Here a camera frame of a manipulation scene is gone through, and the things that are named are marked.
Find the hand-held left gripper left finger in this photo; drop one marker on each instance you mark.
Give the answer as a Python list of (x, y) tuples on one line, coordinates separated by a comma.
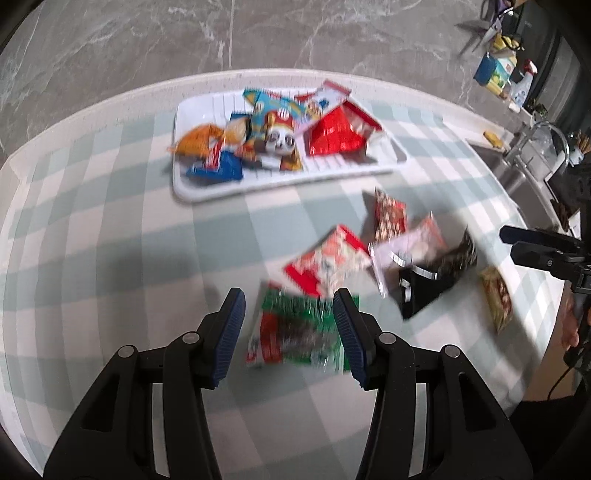
[(228, 341)]

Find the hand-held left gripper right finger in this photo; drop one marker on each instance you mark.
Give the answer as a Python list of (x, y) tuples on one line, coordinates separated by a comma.
[(348, 341)]

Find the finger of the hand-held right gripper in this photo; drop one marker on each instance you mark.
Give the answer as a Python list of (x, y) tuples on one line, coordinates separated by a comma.
[(535, 237), (545, 261)]

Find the green snack packet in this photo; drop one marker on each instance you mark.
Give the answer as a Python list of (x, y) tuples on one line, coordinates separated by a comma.
[(295, 332)]

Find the gold brown snack packet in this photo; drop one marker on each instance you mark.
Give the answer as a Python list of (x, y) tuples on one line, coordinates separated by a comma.
[(497, 297)]

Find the red white snack packet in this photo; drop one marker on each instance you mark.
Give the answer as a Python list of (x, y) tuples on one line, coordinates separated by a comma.
[(330, 258)]

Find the black snack packet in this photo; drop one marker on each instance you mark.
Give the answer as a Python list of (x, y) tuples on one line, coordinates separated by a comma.
[(425, 286)]

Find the pale pink snack packet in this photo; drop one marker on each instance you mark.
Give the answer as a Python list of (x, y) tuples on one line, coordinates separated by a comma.
[(415, 242)]

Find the small brown red snack packet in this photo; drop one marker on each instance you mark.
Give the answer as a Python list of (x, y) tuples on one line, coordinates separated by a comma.
[(390, 217)]

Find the white plastic tray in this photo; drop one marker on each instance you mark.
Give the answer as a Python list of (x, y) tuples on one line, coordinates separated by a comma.
[(323, 168)]

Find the long white snack packet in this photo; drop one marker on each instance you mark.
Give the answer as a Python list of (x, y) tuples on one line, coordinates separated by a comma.
[(364, 122)]

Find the light blue panda snack packet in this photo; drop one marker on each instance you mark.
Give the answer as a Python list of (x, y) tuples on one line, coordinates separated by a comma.
[(277, 138)]

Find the bright red snack packet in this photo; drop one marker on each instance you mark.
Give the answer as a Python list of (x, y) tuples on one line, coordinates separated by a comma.
[(334, 131)]

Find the person's right hand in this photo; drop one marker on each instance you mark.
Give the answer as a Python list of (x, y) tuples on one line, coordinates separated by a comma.
[(571, 323)]

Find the steel sink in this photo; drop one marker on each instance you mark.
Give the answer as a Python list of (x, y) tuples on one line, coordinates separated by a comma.
[(521, 194)]

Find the clear plastic container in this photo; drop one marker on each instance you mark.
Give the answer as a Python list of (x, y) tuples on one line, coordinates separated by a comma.
[(554, 154)]

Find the steel faucet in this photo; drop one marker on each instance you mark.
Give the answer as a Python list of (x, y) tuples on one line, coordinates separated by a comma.
[(517, 147)]

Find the yellow sponge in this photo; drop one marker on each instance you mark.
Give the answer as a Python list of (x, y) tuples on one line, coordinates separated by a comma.
[(493, 138)]

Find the person's dark clothing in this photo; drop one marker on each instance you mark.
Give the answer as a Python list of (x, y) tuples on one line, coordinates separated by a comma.
[(554, 438)]

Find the white spray bottle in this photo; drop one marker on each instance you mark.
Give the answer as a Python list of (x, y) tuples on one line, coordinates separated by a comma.
[(521, 90)]

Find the yellow dish soap bottle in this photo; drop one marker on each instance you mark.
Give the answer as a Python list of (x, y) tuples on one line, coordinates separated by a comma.
[(503, 69)]

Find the blue container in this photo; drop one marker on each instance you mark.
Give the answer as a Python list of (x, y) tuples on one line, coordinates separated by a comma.
[(485, 69)]

